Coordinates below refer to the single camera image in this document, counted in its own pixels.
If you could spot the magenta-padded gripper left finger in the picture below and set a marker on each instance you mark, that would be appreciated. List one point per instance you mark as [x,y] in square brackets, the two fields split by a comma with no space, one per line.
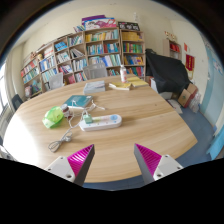
[60,166]

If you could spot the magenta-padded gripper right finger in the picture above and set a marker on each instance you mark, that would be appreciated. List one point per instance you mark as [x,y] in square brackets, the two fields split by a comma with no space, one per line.
[166,164]

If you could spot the small green charger block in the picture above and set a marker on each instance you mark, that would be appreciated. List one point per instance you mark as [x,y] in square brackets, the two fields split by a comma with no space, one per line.
[88,119]

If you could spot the green plastic bag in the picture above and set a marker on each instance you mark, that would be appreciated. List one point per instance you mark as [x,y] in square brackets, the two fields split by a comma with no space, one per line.
[52,117]

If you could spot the small red-lidded jar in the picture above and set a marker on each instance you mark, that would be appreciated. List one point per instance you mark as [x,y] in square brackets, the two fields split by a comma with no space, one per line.
[65,110]

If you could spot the white pastel-socket power strip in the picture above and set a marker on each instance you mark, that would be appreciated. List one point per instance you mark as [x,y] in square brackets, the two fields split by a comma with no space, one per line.
[105,122]

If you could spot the teal book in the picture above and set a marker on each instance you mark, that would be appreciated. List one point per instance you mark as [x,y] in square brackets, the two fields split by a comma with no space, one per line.
[78,100]

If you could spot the cardboard box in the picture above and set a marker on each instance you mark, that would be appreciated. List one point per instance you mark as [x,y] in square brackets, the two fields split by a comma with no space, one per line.
[186,96]

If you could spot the dark office chair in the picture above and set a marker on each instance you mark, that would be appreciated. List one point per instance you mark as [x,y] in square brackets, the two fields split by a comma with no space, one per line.
[16,101]

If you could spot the grey plain-back chair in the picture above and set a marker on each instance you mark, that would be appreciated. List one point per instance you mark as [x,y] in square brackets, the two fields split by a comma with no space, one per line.
[56,81]

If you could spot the grey book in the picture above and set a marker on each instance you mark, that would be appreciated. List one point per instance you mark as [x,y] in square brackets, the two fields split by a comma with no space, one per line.
[94,87]

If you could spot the yellow paperback book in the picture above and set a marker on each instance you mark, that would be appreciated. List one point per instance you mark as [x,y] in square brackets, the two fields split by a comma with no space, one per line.
[138,81]
[120,86]

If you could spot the black cloth cover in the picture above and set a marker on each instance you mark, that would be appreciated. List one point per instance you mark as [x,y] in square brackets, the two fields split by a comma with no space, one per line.
[166,73]

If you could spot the white bottle with red label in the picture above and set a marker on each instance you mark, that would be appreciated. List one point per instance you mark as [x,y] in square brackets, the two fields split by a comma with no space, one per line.
[123,74]

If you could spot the grey mesh-back chair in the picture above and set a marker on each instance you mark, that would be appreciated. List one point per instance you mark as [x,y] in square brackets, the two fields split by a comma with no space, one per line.
[95,71]

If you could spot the wooden bookshelf unit with books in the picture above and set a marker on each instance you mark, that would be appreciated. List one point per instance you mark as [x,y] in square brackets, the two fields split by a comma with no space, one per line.
[100,50]

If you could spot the red wall banner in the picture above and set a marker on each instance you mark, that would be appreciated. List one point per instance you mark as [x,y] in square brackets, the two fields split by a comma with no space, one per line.
[190,62]

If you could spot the small wooden wall shelf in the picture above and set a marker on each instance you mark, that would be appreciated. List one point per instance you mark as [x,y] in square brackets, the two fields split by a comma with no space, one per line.
[173,48]

